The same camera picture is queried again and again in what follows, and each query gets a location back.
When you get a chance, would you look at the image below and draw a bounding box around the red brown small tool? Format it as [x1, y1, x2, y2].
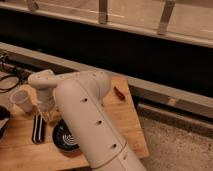
[114, 87, 125, 101]

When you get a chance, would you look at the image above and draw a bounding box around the metal bracket middle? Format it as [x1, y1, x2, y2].
[98, 0, 108, 24]

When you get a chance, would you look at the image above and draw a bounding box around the black cable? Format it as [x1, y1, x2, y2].
[0, 63, 23, 95]

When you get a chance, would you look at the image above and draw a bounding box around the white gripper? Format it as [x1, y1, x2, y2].
[36, 88, 55, 122]

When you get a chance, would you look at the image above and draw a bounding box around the metal bracket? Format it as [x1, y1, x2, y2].
[98, 0, 108, 24]
[157, 0, 176, 35]

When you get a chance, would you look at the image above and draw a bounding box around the white paper cup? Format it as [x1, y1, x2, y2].
[10, 90, 33, 113]

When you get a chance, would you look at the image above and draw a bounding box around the metal bracket right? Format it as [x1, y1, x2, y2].
[157, 0, 176, 35]

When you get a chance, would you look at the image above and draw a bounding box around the dark object at left edge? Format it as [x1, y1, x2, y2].
[0, 106, 10, 139]

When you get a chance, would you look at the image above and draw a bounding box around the black round bowl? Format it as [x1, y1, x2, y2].
[52, 119, 79, 152]

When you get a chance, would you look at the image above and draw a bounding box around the black white striped eraser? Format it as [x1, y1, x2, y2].
[32, 115, 45, 144]

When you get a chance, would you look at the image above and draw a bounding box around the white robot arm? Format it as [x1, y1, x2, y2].
[28, 69, 146, 171]

